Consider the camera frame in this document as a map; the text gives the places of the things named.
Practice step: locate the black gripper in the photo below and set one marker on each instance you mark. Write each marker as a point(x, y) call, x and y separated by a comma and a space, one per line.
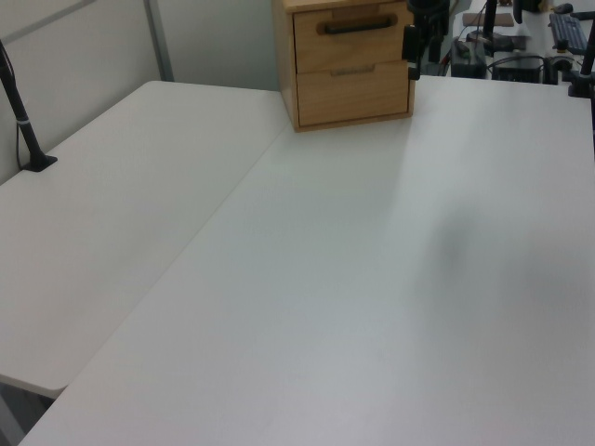
point(430, 5)

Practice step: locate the wooden drawer cabinet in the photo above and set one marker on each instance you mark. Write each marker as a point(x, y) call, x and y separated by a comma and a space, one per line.
point(284, 56)

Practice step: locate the black box with green label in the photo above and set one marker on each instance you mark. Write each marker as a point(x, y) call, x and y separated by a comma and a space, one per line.
point(469, 66)

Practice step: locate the black stand with round base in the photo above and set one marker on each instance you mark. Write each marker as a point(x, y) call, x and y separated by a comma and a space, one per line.
point(489, 18)

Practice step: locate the brown pad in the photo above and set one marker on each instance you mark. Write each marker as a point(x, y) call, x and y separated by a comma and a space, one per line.
point(505, 21)

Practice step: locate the black electronic device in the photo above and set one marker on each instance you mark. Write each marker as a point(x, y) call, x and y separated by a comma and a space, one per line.
point(516, 72)

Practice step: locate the black computer mouse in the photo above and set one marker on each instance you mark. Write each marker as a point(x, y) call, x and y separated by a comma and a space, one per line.
point(564, 8)

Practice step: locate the black keyboard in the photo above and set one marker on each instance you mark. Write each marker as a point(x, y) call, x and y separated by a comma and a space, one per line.
point(569, 28)

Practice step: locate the black camera pole with clamp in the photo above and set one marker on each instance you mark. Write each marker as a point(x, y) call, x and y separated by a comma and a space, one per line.
point(578, 86)

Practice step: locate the grey metal partition post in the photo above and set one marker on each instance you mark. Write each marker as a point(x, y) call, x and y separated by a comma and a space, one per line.
point(160, 42)

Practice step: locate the black camera stand pole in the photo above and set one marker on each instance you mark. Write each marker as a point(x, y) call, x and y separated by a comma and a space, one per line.
point(23, 125)

